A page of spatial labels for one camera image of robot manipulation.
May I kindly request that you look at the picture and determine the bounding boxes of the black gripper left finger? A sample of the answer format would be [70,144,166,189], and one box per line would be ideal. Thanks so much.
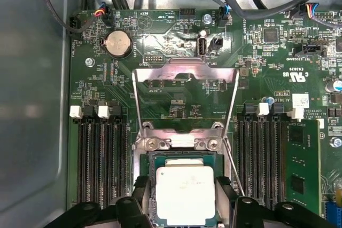
[46,176,153,228]

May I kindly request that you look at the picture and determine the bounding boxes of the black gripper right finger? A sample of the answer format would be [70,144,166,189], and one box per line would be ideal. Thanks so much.
[215,176,342,228]

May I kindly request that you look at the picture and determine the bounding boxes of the thin metal locking lever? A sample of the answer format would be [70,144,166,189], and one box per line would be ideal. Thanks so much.
[223,136,246,197]

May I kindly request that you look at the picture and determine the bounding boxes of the silver-topped CPU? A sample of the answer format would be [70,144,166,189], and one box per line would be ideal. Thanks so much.
[149,154,222,228]

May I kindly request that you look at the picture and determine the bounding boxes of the metal socket cover frame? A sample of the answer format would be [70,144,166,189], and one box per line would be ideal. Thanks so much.
[132,58,240,146]

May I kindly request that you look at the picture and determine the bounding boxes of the RAM slot black clips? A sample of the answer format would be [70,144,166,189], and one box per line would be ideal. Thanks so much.
[238,101,257,205]
[108,102,129,202]
[265,101,284,210]
[84,105,103,207]

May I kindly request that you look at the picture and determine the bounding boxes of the blue expansion slot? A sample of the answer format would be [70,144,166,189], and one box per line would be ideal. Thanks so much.
[323,198,342,219]

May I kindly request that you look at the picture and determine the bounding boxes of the green RAM stick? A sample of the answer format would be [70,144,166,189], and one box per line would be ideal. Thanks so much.
[287,119,321,217]

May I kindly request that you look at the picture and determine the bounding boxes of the white label sticker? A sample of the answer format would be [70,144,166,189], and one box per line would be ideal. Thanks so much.
[292,93,310,106]

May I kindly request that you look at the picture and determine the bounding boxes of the green motherboard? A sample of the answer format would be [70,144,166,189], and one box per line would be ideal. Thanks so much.
[68,8,342,228]

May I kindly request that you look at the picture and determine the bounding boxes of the blue-topped round capacitor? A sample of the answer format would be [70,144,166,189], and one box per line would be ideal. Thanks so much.
[324,78,342,93]

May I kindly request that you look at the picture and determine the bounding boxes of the silver coin battery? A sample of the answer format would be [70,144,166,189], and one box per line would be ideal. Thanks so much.
[105,29,134,58]

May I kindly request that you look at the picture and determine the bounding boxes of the silver internal USB port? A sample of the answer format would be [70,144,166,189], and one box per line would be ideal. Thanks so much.
[197,37,208,59]

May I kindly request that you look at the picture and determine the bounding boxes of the black square chip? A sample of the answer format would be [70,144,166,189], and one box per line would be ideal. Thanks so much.
[263,27,279,44]

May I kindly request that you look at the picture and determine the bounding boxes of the black connector blue wire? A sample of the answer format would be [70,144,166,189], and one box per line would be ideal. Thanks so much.
[218,3,232,27]

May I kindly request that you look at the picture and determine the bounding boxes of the multicoloured fan wire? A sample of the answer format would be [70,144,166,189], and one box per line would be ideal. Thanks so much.
[290,2,342,30]
[93,5,114,26]

